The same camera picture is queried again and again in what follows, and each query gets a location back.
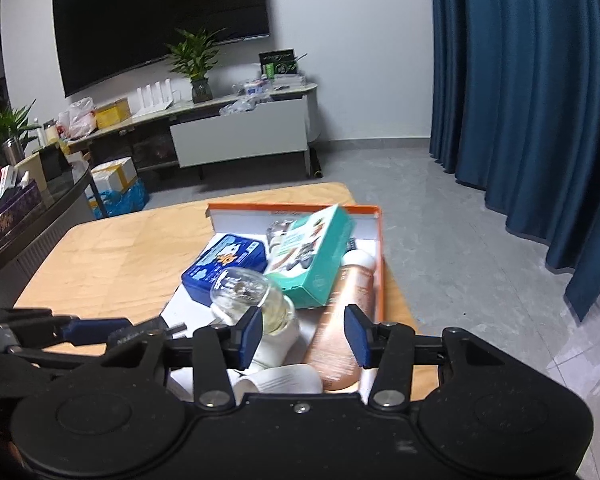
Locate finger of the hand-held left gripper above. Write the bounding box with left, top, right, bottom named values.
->
left=55, top=316, right=133, bottom=347
left=107, top=321, right=187, bottom=350

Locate teal carton box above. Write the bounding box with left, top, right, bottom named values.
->
left=263, top=204, right=357, bottom=309

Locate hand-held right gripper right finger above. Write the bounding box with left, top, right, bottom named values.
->
left=343, top=304, right=531, bottom=408

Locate white yellow cardboard box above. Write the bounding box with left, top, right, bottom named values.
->
left=90, top=156, right=138, bottom=193

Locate potted plant in dark pot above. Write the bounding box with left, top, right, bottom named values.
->
left=166, top=27, right=226, bottom=105

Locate potted plant in steel pot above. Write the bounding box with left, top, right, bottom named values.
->
left=0, top=100, right=41, bottom=166

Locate black television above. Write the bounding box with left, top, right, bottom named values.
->
left=51, top=0, right=272, bottom=98

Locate rose gold tube bottle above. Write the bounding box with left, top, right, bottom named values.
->
left=302, top=250, right=378, bottom=392

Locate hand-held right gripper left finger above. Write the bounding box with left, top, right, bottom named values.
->
left=87, top=305, right=265, bottom=408

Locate dark glass table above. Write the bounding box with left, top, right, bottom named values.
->
left=0, top=157, right=93, bottom=291

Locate white plug-in device with bottle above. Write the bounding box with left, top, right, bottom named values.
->
left=209, top=267, right=302, bottom=373

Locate orange white cardboard box lid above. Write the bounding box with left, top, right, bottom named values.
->
left=161, top=201, right=385, bottom=403

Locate white red plastic bag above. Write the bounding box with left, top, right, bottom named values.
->
left=57, top=98, right=98, bottom=138

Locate blue curtain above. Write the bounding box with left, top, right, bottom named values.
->
left=428, top=0, right=600, bottom=323

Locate clear plastic bag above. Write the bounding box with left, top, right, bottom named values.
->
left=219, top=99, right=258, bottom=116

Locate black green box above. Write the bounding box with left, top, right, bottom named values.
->
left=258, top=48, right=300, bottom=79

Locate purple patterned box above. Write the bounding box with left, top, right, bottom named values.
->
left=0, top=180, right=41, bottom=256

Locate white tv cabinet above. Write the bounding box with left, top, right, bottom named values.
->
left=65, top=82, right=321, bottom=181

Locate white router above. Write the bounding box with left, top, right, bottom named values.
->
left=135, top=77, right=176, bottom=113

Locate black container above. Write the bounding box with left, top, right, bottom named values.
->
left=39, top=147, right=71, bottom=181

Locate blue cartoon tin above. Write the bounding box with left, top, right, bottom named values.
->
left=181, top=233, right=268, bottom=306

